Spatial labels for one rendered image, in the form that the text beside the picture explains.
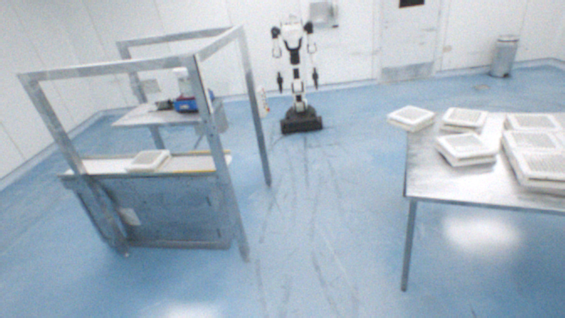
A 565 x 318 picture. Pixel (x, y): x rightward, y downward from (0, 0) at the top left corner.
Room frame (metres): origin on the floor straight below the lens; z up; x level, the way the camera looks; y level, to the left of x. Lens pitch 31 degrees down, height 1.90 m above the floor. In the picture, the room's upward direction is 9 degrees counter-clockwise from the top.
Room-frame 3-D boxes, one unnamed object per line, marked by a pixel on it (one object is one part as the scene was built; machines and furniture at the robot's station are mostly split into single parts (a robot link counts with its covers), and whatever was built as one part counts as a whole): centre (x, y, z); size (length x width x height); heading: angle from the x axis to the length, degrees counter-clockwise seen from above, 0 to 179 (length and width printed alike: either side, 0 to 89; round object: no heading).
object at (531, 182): (1.24, -1.35, 0.84); 0.24 x 0.24 x 0.02; 65
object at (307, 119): (4.14, -0.41, 0.19); 0.64 x 0.52 x 0.33; 173
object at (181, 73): (1.96, 0.49, 1.43); 0.15 x 0.15 x 0.19
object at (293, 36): (4.16, -0.41, 1.23); 0.34 x 0.30 x 0.36; 83
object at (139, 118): (1.96, 0.68, 1.22); 0.62 x 0.38 x 0.04; 76
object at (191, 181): (2.07, 1.04, 0.75); 1.30 x 0.29 x 0.10; 76
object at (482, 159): (1.53, -1.11, 0.84); 0.24 x 0.24 x 0.02; 87
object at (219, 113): (2.05, 0.45, 1.11); 0.22 x 0.11 x 0.20; 76
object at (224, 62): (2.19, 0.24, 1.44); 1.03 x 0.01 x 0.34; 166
